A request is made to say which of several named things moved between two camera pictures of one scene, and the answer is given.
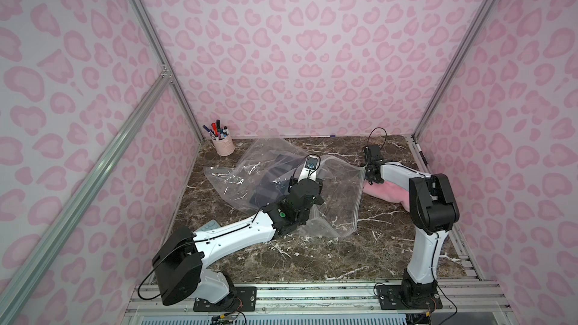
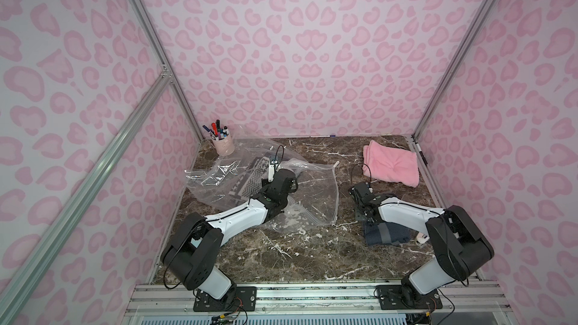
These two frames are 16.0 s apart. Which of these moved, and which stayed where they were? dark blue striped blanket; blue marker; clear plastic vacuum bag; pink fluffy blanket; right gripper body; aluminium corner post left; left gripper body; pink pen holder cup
Moved: dark blue striped blanket; clear plastic vacuum bag; left gripper body; right gripper body; pink fluffy blanket
Stayed: blue marker; pink pen holder cup; aluminium corner post left
